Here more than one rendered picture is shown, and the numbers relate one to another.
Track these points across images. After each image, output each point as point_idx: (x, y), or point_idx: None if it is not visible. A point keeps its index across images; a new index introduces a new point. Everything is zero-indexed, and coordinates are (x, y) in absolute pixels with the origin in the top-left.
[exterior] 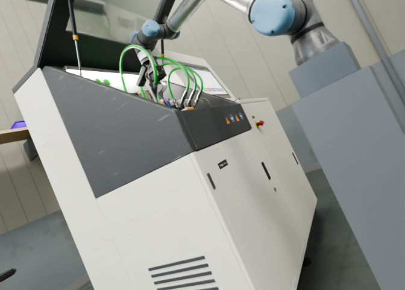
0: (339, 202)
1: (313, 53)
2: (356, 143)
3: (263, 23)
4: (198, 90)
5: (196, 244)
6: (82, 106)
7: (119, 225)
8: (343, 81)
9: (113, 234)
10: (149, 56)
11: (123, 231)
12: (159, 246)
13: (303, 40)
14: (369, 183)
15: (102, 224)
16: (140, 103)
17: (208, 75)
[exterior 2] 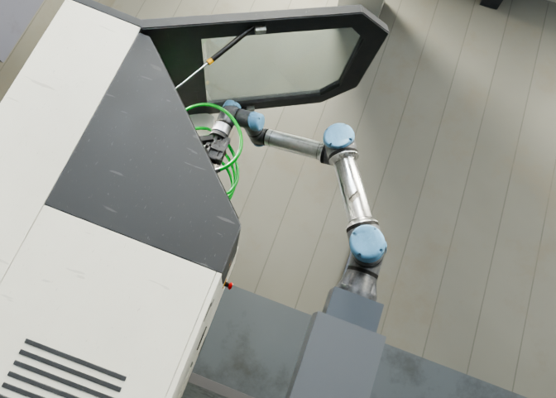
0: None
1: (360, 292)
2: (335, 383)
3: (359, 243)
4: None
5: (130, 359)
6: (148, 115)
7: (43, 261)
8: (365, 332)
9: (19, 262)
10: (241, 146)
11: (40, 270)
12: (76, 326)
13: (361, 275)
14: None
15: (16, 237)
16: (217, 185)
17: None
